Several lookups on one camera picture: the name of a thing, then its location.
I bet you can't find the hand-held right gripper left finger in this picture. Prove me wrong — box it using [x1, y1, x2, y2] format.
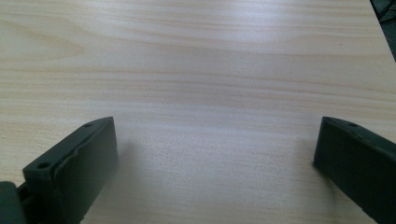
[21, 116, 120, 224]

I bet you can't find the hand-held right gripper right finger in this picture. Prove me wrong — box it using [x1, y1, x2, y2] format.
[313, 116, 396, 224]

